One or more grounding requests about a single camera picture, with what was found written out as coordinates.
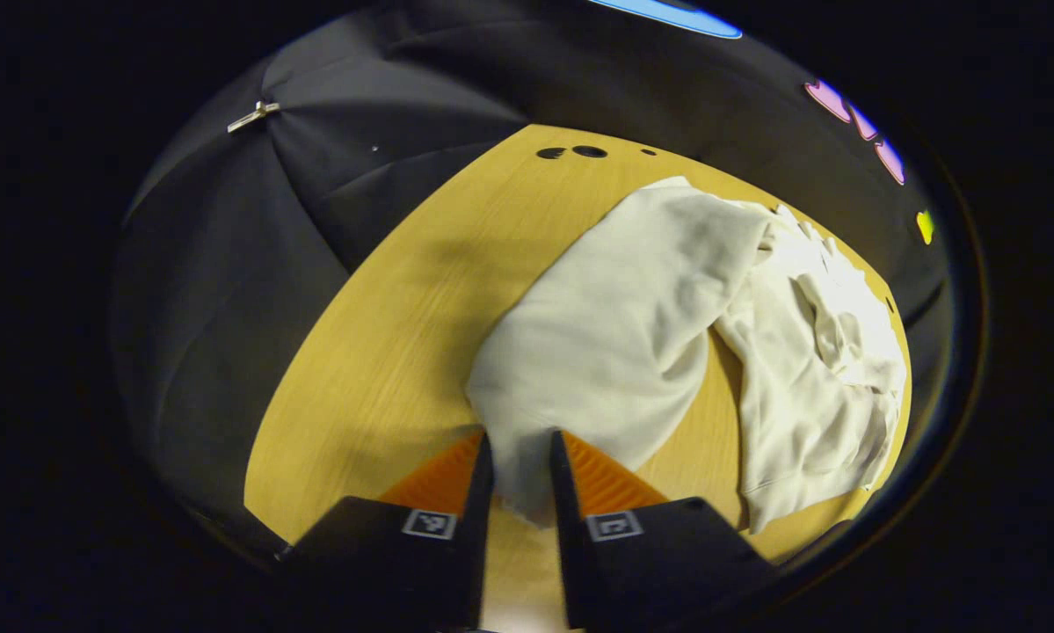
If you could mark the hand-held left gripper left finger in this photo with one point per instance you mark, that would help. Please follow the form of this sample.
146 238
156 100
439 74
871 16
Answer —
421 571

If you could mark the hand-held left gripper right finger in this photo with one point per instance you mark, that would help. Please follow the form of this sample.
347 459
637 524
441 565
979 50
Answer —
650 571

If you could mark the white sweatshirt garment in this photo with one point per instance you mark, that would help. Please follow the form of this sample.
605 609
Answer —
614 334

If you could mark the black backdrop cloth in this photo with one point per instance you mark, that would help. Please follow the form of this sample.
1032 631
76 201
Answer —
228 290

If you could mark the small white clip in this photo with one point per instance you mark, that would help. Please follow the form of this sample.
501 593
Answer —
254 114

